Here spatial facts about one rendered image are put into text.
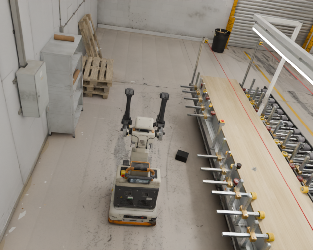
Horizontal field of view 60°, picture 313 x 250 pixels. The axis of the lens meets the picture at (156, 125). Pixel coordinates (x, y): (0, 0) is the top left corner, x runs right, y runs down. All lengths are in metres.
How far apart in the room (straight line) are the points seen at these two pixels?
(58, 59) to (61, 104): 0.79
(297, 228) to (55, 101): 3.76
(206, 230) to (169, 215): 0.54
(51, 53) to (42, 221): 2.31
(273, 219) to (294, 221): 0.23
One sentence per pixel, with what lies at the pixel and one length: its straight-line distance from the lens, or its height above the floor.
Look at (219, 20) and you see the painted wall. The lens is 10.87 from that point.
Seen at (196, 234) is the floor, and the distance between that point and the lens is 3.93.
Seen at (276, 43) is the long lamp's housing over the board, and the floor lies 2.37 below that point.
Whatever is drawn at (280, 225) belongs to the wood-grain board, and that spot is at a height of 0.90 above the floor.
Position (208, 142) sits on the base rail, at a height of 0.70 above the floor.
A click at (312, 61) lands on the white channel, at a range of 2.88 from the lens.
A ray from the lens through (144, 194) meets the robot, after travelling 3.40.
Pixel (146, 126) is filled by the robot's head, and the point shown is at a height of 1.32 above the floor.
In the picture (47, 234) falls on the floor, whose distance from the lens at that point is 3.81.
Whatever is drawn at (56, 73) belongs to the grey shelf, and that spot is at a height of 1.24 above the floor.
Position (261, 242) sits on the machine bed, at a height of 0.73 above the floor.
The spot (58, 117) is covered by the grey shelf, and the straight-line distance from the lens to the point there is 4.82.
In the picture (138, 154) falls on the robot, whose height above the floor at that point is 0.87.
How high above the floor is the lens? 3.20
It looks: 36 degrees down
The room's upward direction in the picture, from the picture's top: 11 degrees clockwise
